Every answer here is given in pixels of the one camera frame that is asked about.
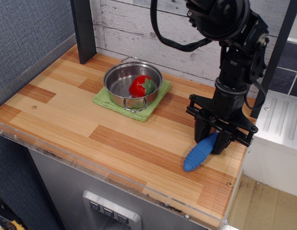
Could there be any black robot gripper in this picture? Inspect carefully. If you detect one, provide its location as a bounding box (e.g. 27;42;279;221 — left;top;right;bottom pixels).
186;83;258;155

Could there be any blue handled metal fork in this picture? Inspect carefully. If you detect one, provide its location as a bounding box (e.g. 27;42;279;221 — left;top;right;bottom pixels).
183;132;219;172

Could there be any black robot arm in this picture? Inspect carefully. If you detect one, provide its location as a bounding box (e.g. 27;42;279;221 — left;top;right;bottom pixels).
186;0;269;155

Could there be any stainless steel pot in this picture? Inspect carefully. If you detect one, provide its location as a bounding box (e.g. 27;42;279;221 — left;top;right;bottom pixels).
103;56;163;113

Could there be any white toy sink unit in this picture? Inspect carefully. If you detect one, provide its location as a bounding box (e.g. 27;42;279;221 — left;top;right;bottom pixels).
243;91;297;196

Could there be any red toy strawberry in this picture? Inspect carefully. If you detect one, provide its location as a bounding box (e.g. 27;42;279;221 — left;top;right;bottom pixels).
129;75;155;98

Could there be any green folded cloth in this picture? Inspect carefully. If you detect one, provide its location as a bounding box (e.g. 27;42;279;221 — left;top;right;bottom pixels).
93;80;171;122

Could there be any grey dispenser button panel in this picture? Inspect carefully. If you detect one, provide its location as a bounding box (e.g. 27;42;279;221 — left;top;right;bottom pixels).
82;190;142;230

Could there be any silver toy fridge cabinet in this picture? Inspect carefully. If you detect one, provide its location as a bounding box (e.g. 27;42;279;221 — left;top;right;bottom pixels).
29;150;203;230

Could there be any clear acrylic edge guard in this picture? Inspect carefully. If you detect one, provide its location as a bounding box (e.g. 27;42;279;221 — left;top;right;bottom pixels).
0;122;229;230

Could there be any yellow object at corner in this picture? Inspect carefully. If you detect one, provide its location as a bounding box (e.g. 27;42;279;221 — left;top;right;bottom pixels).
0;216;27;230

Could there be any dark grey right post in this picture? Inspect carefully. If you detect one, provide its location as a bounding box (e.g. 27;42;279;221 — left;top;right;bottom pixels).
250;0;297;119

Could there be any dark grey post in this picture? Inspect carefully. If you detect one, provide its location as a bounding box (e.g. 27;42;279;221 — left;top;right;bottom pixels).
70;0;97;64
250;0;297;119

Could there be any dark grey left post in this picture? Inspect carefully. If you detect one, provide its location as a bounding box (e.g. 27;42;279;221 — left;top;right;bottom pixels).
70;0;97;64

